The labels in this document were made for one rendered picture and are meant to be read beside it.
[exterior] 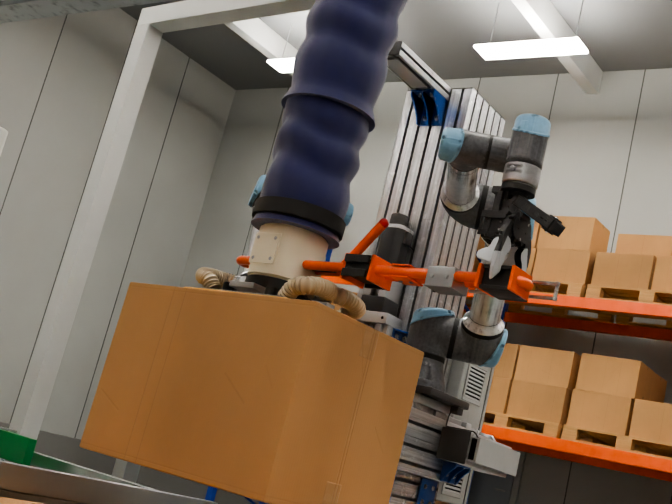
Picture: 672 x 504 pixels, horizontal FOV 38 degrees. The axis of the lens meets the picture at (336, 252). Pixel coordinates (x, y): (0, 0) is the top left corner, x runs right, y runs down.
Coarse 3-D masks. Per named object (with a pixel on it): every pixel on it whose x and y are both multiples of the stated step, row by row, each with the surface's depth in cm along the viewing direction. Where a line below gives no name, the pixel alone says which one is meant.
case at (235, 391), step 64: (128, 320) 227; (192, 320) 213; (256, 320) 201; (320, 320) 194; (128, 384) 219; (192, 384) 207; (256, 384) 195; (320, 384) 195; (384, 384) 211; (128, 448) 212; (192, 448) 200; (256, 448) 189; (320, 448) 196; (384, 448) 212
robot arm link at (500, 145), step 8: (496, 136) 210; (496, 144) 208; (504, 144) 207; (496, 152) 207; (504, 152) 207; (488, 160) 208; (496, 160) 208; (504, 160) 207; (488, 168) 210; (496, 168) 209
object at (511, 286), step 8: (480, 264) 193; (488, 264) 192; (480, 272) 192; (488, 272) 192; (504, 272) 190; (512, 272) 187; (520, 272) 189; (480, 280) 192; (488, 280) 192; (496, 280) 190; (504, 280) 189; (512, 280) 187; (480, 288) 192; (488, 288) 190; (496, 288) 189; (504, 288) 188; (512, 288) 187; (520, 288) 189; (496, 296) 195; (504, 296) 193; (512, 296) 192; (520, 296) 190; (528, 296) 192
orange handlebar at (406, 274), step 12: (240, 264) 240; (312, 264) 223; (324, 264) 220; (336, 264) 218; (396, 264) 207; (408, 264) 205; (336, 276) 224; (396, 276) 206; (408, 276) 205; (420, 276) 203; (456, 276) 197; (468, 276) 195; (528, 288) 189
